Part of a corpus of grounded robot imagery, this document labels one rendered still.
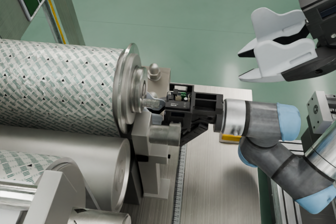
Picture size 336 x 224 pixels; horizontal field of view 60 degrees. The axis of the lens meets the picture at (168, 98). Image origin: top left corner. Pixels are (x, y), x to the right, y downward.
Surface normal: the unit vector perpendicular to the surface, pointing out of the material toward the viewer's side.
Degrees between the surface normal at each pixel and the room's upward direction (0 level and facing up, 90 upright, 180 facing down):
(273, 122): 40
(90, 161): 8
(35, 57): 5
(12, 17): 90
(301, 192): 58
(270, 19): 91
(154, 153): 0
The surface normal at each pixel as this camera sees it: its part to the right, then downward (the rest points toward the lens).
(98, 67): -0.03, -0.40
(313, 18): -0.12, 0.79
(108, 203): -0.11, 0.42
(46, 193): 0.00, -0.61
